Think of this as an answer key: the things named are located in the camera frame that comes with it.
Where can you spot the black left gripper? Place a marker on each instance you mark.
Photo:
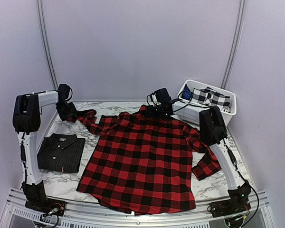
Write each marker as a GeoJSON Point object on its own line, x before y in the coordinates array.
{"type": "Point", "coordinates": [73, 111]}

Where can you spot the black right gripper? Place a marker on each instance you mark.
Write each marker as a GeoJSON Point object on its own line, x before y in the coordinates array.
{"type": "Point", "coordinates": [150, 113]}

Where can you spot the red black plaid shirt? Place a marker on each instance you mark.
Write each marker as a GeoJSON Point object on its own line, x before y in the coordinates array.
{"type": "Point", "coordinates": [144, 164]}

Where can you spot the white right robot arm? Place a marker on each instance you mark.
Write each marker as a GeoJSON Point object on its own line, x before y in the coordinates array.
{"type": "Point", "coordinates": [213, 133]}

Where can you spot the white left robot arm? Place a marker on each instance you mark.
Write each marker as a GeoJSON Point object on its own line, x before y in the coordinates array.
{"type": "Point", "coordinates": [26, 122]}

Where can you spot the white plastic bin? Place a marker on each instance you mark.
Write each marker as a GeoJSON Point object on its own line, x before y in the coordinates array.
{"type": "Point", "coordinates": [191, 111]}

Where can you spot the blue folded garment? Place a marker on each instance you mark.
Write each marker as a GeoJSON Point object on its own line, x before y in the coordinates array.
{"type": "Point", "coordinates": [186, 93]}

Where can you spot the black pinstripe folded shirt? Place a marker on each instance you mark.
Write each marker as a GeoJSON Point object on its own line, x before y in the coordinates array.
{"type": "Point", "coordinates": [61, 152]}

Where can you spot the black white plaid shirt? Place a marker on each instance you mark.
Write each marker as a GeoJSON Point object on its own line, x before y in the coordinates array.
{"type": "Point", "coordinates": [210, 97]}

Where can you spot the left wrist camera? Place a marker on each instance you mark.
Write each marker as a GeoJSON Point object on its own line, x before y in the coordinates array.
{"type": "Point", "coordinates": [65, 92]}

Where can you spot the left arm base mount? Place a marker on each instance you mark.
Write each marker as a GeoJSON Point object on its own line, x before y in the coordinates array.
{"type": "Point", "coordinates": [51, 212]}

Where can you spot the aluminium front frame rail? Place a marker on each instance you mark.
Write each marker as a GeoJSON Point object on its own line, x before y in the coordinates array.
{"type": "Point", "coordinates": [80, 214]}

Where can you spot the left wall corner profile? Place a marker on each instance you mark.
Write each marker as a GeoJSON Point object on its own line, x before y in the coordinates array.
{"type": "Point", "coordinates": [45, 43]}

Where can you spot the wall corner profile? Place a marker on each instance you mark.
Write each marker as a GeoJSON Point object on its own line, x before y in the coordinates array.
{"type": "Point", "coordinates": [45, 43]}
{"type": "Point", "coordinates": [235, 43]}

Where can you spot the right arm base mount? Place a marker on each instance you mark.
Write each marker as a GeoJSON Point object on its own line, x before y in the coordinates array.
{"type": "Point", "coordinates": [230, 209]}

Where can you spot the right wall corner profile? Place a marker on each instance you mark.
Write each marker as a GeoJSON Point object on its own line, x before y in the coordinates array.
{"type": "Point", "coordinates": [235, 43]}

